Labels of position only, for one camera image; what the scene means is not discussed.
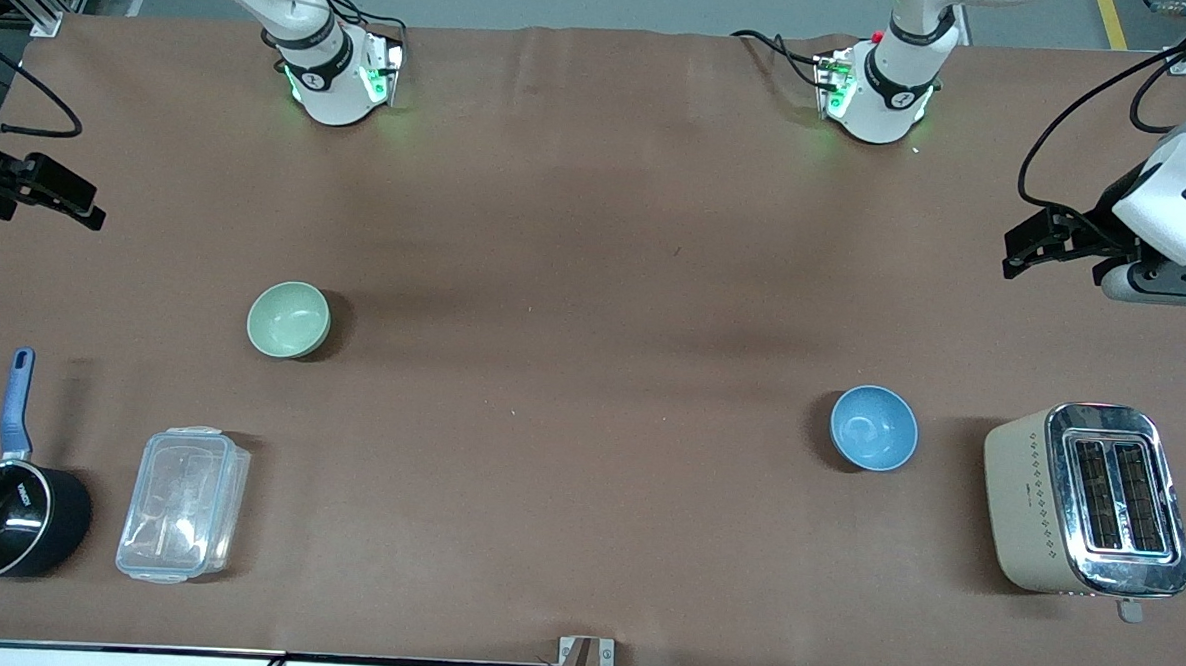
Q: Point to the brown table cloth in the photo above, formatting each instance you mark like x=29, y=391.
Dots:
x=585, y=523

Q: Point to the beige chrome toaster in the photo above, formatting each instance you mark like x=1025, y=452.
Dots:
x=1026, y=492

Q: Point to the green bowl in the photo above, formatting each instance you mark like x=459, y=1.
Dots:
x=288, y=320

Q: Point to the blue bowl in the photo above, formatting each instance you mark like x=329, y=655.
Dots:
x=874, y=430

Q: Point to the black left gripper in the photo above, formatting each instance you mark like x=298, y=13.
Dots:
x=1095, y=233

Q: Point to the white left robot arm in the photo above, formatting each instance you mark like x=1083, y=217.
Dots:
x=889, y=76

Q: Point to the clear plastic lidded container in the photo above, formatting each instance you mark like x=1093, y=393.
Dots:
x=185, y=505

